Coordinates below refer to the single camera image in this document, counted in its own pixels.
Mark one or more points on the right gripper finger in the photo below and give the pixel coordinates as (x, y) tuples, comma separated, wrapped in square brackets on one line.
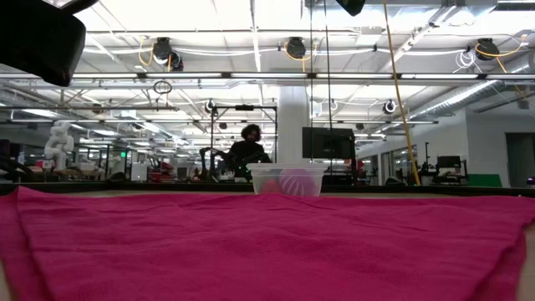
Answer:
[(352, 6)]

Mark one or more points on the purple striped toy ball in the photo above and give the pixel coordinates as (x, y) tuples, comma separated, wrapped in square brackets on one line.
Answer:
[(297, 182)]

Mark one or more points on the clear plastic tupperware container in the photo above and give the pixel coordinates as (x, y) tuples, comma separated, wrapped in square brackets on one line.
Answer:
[(257, 177)]

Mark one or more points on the small pink toy ball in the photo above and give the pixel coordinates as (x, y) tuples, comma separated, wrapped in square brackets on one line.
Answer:
[(271, 187)]

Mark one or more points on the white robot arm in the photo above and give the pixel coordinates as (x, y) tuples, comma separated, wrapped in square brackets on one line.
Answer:
[(58, 144)]

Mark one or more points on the black monitor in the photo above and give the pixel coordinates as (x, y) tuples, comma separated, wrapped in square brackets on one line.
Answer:
[(328, 144)]

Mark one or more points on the long ceiling light bar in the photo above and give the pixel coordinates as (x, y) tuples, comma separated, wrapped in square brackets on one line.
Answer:
[(188, 75)]

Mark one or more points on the person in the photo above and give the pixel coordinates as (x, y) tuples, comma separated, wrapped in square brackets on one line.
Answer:
[(248, 152)]

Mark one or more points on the black workstation equipment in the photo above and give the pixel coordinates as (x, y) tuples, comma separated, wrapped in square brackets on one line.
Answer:
[(449, 163)]

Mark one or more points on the green panel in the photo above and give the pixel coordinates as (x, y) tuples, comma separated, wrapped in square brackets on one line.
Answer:
[(485, 180)]

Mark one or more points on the red cloth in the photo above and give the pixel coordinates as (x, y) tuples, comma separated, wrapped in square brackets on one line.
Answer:
[(267, 251)]

